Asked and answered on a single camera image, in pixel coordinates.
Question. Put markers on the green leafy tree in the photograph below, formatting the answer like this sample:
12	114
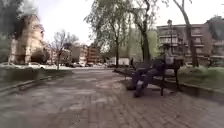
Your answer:
116	50

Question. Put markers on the red brick path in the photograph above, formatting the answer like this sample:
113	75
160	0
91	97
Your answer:
83	103

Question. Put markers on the building with balconies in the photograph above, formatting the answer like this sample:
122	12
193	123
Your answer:
200	40

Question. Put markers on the lamp post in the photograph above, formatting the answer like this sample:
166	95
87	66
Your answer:
171	36

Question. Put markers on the bare tree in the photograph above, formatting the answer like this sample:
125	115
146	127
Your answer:
58	50

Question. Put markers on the dark trunk tree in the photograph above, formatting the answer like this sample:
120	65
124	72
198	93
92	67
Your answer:
145	46

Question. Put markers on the row of parked cars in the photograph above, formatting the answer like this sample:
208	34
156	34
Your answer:
33	65

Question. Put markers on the dark bench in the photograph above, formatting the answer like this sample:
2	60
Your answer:
170	71

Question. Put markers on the person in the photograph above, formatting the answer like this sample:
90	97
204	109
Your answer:
146	76

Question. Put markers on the dark dense tree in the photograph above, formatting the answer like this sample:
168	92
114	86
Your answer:
6	20

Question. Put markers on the white vehicle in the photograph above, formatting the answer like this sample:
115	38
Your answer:
121	61

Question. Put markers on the grass patch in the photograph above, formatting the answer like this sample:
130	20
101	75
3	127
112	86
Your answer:
203	75

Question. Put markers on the row of buildings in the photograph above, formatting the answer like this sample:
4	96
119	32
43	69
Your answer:
83	53

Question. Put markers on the beige building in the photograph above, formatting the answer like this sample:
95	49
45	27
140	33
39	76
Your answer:
30	40

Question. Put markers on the leaning tree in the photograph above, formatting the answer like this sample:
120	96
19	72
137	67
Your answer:
190	40

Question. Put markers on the grass strip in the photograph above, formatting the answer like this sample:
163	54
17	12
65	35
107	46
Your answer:
20	73

